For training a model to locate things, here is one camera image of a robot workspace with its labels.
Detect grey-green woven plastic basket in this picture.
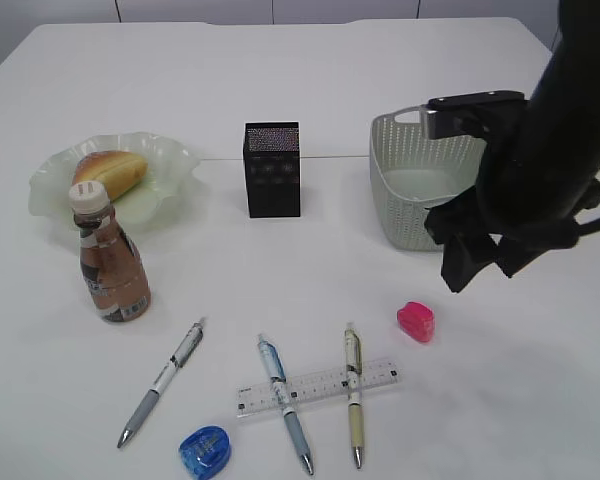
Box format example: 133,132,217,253
369,107,485,252

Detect white and grey pen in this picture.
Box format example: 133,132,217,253
117,317,207,449

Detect sugared bread roll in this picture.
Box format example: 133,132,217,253
72,150,148,201

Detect blue and grey pen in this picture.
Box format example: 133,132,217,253
258,334,315,476

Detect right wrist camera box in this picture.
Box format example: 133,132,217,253
419,90,527,140

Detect cream and beige pen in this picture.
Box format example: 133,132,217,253
344,323,365,470

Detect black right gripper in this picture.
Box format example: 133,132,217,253
425,179,600,293

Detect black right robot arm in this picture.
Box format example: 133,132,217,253
420,1,600,292

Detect blue pencil sharpener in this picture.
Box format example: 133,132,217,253
178,425,231,480

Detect brown coffee drink bottle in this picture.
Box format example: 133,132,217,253
69,180,151,323

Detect pink pencil sharpener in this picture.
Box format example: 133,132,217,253
396,301,435,344

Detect black mesh pen holder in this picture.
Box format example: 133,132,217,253
243,122,301,218

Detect pale green wavy glass plate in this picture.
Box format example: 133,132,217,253
28,132,200,231

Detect clear plastic ruler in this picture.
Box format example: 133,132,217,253
235,358,401,418

